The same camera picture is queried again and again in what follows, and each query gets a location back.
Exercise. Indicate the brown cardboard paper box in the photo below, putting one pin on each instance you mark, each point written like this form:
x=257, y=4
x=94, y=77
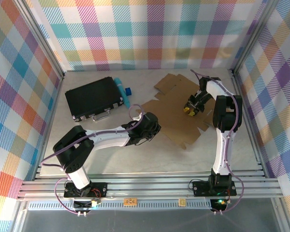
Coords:
x=174, y=116

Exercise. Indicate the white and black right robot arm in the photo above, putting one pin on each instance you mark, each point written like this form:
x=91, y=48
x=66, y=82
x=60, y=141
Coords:
x=222, y=149

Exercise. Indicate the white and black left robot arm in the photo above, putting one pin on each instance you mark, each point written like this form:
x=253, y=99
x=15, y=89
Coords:
x=106, y=139

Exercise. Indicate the blue bottle cap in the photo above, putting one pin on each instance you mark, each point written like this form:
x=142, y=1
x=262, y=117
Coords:
x=128, y=91

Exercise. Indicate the cyan plastic tube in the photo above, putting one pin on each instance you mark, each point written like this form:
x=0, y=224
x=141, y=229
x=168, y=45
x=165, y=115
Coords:
x=120, y=88

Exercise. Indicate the orange wooden tag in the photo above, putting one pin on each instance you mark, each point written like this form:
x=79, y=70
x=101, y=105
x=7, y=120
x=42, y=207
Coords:
x=130, y=201

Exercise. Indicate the cream wooden block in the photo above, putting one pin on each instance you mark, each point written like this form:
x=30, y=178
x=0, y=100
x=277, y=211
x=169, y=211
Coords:
x=182, y=202

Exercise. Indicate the black controller board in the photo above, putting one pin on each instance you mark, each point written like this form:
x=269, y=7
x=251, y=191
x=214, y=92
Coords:
x=83, y=204
x=218, y=204

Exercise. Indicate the aluminium frame rails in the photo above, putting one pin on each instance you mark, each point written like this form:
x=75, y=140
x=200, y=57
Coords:
x=147, y=187

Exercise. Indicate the aluminium side rail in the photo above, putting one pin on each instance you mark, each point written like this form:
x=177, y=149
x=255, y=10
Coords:
x=253, y=135
x=52, y=108

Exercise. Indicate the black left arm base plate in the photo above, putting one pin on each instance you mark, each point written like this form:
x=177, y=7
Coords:
x=97, y=186

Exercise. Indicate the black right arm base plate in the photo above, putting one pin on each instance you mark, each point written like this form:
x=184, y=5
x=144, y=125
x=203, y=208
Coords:
x=200, y=188

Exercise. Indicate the aluminium frame post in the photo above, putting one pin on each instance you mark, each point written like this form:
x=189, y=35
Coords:
x=41, y=36
x=253, y=36

